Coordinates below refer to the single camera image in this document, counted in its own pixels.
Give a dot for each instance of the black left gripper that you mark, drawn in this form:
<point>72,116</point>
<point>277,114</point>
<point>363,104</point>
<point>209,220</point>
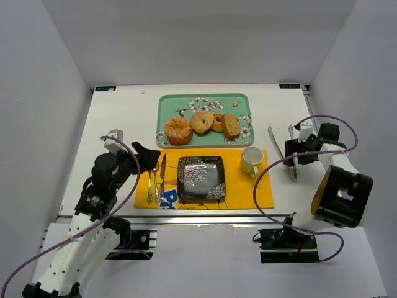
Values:
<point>136,159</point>

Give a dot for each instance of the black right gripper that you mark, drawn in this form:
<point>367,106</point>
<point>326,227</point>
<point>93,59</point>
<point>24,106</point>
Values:
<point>295,149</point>

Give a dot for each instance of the orange sugared bundt cake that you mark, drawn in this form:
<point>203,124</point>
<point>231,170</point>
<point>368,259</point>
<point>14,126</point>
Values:
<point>178,130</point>

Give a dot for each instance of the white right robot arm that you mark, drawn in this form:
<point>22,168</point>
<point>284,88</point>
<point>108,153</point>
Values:
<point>342,195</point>

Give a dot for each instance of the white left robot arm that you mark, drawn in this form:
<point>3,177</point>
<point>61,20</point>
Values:
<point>94,231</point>

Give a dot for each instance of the brown bread slice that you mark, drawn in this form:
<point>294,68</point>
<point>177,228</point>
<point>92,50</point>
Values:
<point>231,126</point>

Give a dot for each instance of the yellow printed placemat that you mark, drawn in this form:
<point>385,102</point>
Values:
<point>239,185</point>

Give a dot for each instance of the iridescent knife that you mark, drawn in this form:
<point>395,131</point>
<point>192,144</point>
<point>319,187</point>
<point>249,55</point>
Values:
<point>162,176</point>

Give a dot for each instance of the pale yellow mug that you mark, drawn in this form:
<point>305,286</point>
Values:
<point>251,159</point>

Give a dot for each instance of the iridescent spoon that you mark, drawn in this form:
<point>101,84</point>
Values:
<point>150,198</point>

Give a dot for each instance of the black floral square plate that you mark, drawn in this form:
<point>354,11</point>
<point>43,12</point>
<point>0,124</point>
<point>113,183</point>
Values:
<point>201,178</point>

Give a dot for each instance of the green floral tray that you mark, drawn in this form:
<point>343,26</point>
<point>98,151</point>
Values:
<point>186,105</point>

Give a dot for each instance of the blue label sticker right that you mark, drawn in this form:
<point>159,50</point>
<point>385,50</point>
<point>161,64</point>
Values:
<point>289,86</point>

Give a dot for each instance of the blue label sticker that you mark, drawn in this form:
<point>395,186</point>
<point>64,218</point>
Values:
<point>289,86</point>
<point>105,88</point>

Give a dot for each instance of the plain beige bagel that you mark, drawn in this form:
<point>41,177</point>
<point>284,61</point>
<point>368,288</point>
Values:
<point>201,122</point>

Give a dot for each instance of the small orange donut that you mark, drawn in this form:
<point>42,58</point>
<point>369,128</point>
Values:
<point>217,123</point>

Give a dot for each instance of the blue label sticker left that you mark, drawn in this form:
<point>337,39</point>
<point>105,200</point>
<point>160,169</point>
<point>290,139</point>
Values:
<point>105,88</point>

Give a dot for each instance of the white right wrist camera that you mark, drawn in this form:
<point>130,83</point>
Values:
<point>305,130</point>

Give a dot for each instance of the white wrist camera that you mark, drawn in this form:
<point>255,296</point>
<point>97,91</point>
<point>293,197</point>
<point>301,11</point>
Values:
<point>110,144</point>
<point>305,130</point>

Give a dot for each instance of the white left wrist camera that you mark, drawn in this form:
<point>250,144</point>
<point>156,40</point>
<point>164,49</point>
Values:
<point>110,144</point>

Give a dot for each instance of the aluminium table frame rail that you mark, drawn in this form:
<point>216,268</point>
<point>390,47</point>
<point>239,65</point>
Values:
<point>199,220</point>

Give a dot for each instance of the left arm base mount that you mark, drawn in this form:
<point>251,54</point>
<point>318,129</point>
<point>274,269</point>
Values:
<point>137,244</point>

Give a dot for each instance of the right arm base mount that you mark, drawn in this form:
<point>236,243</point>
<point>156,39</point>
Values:
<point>285,245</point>

